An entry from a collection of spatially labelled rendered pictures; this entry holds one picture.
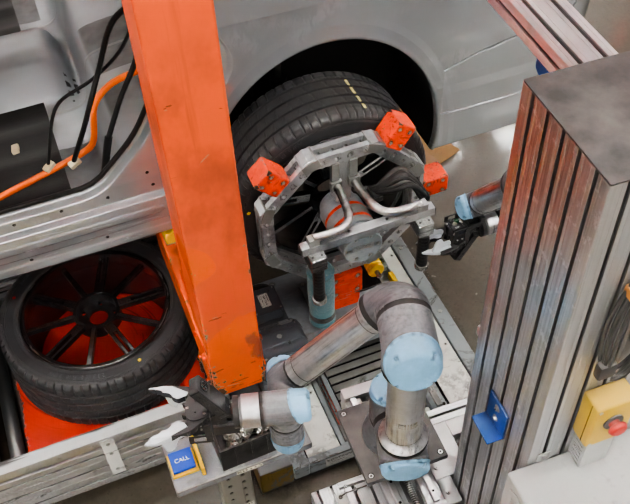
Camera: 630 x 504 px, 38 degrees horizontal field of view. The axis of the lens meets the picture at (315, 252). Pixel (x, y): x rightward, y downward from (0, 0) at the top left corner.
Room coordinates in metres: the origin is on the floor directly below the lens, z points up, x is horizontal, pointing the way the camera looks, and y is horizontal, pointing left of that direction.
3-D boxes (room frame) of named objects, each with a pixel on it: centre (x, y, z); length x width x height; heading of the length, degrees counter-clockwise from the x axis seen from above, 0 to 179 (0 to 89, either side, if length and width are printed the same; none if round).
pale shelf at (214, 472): (1.38, 0.27, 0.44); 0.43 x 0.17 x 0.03; 110
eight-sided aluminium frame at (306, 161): (1.96, -0.09, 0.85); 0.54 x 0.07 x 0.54; 110
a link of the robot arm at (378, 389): (1.17, -0.17, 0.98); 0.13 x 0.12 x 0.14; 3
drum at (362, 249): (1.89, -0.11, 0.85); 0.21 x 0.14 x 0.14; 20
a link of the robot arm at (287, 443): (1.05, 0.08, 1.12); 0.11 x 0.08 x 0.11; 3
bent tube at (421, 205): (1.88, -0.22, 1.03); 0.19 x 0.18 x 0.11; 20
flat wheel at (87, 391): (1.90, 0.75, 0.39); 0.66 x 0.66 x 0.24
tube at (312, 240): (1.81, -0.04, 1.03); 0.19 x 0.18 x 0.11; 20
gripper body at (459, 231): (1.84, -0.46, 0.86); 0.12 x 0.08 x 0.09; 110
